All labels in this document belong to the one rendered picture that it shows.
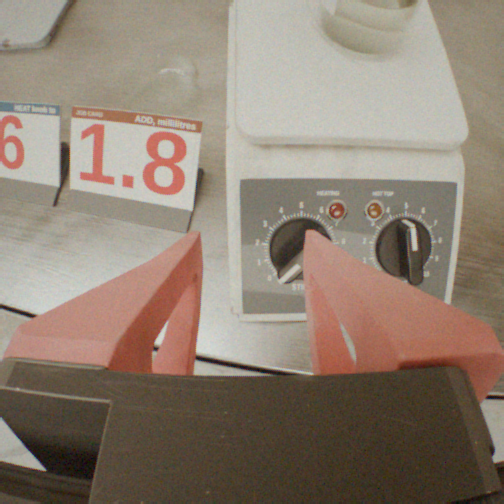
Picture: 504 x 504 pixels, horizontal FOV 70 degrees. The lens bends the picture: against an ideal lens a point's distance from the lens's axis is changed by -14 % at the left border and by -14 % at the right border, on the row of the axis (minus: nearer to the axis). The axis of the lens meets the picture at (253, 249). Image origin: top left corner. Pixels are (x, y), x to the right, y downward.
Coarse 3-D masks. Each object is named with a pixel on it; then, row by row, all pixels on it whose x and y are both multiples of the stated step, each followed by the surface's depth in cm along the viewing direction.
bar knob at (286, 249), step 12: (288, 228) 20; (300, 228) 20; (312, 228) 20; (276, 240) 21; (288, 240) 21; (300, 240) 21; (276, 252) 21; (288, 252) 21; (300, 252) 19; (276, 264) 21; (288, 264) 20; (300, 264) 20; (288, 276) 20; (300, 276) 21
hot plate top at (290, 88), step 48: (240, 0) 20; (288, 0) 20; (240, 48) 19; (288, 48) 19; (432, 48) 20; (240, 96) 19; (288, 96) 19; (336, 96) 19; (384, 96) 19; (432, 96) 19; (336, 144) 19; (384, 144) 19; (432, 144) 19
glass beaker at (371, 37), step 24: (336, 0) 16; (360, 0) 15; (384, 0) 15; (408, 0) 15; (336, 24) 18; (360, 24) 17; (384, 24) 16; (408, 24) 17; (336, 48) 19; (360, 48) 18; (384, 48) 18
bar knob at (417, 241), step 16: (400, 224) 20; (416, 224) 20; (384, 240) 21; (400, 240) 20; (416, 240) 19; (384, 256) 21; (400, 256) 21; (416, 256) 19; (400, 272) 21; (416, 272) 20
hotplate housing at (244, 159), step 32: (256, 160) 20; (288, 160) 20; (320, 160) 20; (352, 160) 20; (384, 160) 20; (416, 160) 20; (448, 160) 20; (448, 288) 22; (256, 320) 23; (288, 320) 23
